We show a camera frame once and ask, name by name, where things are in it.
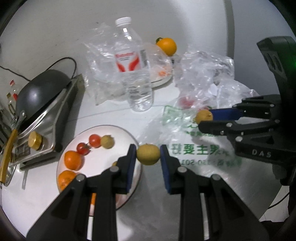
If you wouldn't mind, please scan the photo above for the mandarin orange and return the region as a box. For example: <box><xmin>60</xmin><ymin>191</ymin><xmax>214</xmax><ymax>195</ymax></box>
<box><xmin>64</xmin><ymin>151</ymin><xmax>82</xmax><ymax>171</ymax></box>
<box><xmin>91</xmin><ymin>193</ymin><xmax>96</xmax><ymax>208</ymax></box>
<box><xmin>58</xmin><ymin>170</ymin><xmax>77</xmax><ymax>192</ymax></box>

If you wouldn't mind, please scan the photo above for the red cherry tomato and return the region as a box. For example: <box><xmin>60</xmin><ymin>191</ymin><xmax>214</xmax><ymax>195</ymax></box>
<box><xmin>89</xmin><ymin>134</ymin><xmax>101</xmax><ymax>148</ymax></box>
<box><xmin>76</xmin><ymin>143</ymin><xmax>91</xmax><ymax>156</ymax></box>

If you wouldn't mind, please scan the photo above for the printed plastic fruit bag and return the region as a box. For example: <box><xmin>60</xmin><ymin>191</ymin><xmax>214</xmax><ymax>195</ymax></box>
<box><xmin>137</xmin><ymin>105</ymin><xmax>253</xmax><ymax>180</ymax></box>

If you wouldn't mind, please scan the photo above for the red tomato in bag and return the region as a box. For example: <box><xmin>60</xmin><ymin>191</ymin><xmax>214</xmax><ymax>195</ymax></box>
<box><xmin>178</xmin><ymin>96</ymin><xmax>195</xmax><ymax>109</ymax></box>

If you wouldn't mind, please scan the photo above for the crumpled clear plastic bag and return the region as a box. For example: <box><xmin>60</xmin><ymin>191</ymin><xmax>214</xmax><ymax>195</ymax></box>
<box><xmin>174</xmin><ymin>48</ymin><xmax>259</xmax><ymax>109</ymax></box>

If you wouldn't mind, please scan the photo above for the white round plate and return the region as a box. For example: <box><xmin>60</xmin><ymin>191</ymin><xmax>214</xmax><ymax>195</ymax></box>
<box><xmin>56</xmin><ymin>124</ymin><xmax>142</xmax><ymax>210</ymax></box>

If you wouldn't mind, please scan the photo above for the small plate with peels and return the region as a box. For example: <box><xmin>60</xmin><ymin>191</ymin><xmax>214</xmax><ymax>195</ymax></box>
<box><xmin>149</xmin><ymin>60</ymin><xmax>173</xmax><ymax>88</ymax></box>

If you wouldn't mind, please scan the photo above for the silver induction cooker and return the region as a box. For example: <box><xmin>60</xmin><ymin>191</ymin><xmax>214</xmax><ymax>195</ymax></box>
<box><xmin>8</xmin><ymin>74</ymin><xmax>83</xmax><ymax>169</ymax></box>

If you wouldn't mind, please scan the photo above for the large orange with leaf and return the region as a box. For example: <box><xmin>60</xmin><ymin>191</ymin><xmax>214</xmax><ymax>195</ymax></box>
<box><xmin>156</xmin><ymin>38</ymin><xmax>177</xmax><ymax>57</ymax></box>

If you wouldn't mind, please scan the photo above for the clear plastic water bottle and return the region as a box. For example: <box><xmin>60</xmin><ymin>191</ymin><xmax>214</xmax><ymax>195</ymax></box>
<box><xmin>114</xmin><ymin>16</ymin><xmax>154</xmax><ymax>112</ymax></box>

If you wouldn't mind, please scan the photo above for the black wok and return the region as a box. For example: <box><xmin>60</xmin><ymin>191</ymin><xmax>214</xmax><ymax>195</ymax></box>
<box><xmin>1</xmin><ymin>69</ymin><xmax>71</xmax><ymax>184</ymax></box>

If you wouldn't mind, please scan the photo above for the red label sauce bottle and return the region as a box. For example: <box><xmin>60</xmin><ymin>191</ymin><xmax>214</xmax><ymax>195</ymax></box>
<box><xmin>10</xmin><ymin>80</ymin><xmax>19</xmax><ymax>101</ymax></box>

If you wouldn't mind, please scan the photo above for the dark oil bottle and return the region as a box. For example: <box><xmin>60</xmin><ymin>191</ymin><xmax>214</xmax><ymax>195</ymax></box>
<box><xmin>6</xmin><ymin>93</ymin><xmax>15</xmax><ymax>114</ymax></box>

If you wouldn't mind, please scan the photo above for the black cooker power cable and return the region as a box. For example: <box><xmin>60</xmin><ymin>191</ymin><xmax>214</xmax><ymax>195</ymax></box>
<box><xmin>0</xmin><ymin>57</ymin><xmax>77</xmax><ymax>82</ymax></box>

